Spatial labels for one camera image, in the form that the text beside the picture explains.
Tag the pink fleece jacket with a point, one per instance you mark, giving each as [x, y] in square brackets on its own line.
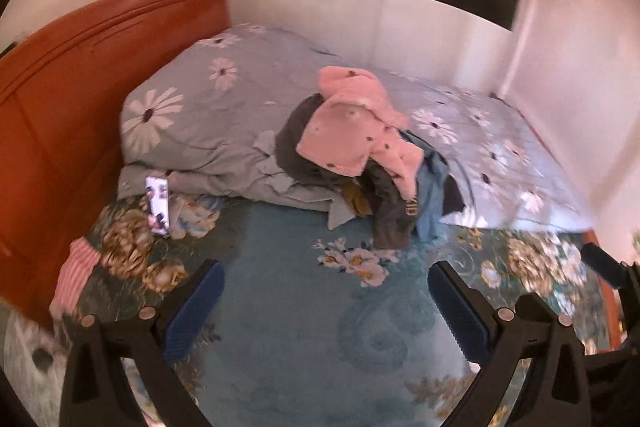
[345, 127]

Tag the dark grey garment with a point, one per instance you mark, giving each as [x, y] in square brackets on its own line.
[297, 142]

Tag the dark brown garment striped band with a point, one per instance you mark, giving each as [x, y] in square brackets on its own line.
[392, 212]

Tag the grey daisy print duvet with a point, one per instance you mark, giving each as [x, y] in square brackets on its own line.
[240, 117]

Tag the orange leather headboard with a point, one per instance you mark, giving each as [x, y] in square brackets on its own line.
[65, 117]

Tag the light blue garment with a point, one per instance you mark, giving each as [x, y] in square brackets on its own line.
[432, 192]

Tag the black garment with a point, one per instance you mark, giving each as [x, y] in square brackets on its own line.
[454, 197]

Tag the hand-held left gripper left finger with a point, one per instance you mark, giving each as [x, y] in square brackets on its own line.
[195, 312]

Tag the smartphone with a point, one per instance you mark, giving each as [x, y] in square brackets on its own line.
[157, 206]

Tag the grey-green shirt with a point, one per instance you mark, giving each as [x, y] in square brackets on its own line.
[310, 199]

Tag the teal floral bed sheet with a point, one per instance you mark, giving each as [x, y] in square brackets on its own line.
[300, 307]

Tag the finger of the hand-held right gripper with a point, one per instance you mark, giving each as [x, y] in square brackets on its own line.
[602, 263]

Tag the mustard yellow garment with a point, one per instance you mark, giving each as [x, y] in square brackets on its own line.
[357, 201]

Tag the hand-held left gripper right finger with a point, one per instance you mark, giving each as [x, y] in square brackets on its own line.
[457, 312]

